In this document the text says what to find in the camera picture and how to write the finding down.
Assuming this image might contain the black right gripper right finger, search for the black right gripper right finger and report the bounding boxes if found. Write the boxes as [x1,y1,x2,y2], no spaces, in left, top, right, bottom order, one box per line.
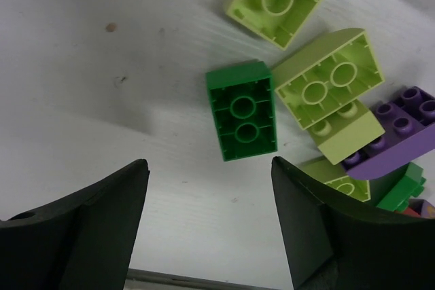
[271,157,434,289]

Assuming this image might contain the purple slanted lego piece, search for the purple slanted lego piece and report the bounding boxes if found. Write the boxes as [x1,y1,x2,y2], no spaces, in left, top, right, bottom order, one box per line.
[341,86,434,180]

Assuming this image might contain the purple lego brick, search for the purple lego brick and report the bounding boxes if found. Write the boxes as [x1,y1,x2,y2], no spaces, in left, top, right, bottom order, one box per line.
[420,200,435,219]

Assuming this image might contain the lime curved lego brick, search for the lime curved lego brick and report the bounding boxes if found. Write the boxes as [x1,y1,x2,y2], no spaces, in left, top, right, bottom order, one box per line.
[307,100,385,165]

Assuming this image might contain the green lego piece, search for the green lego piece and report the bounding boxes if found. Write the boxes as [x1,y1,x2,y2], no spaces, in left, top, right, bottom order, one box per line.
[368,162,426,213]

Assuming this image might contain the small red lego brick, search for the small red lego brick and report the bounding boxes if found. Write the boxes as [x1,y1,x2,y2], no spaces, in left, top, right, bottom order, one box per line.
[402,199,425,217]

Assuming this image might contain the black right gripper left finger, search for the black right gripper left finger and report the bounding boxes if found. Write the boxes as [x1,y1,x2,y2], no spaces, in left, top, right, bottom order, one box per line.
[1,159,150,289]

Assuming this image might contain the dark green lego brick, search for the dark green lego brick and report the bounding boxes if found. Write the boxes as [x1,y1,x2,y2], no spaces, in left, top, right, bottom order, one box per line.
[206,60,277,162]

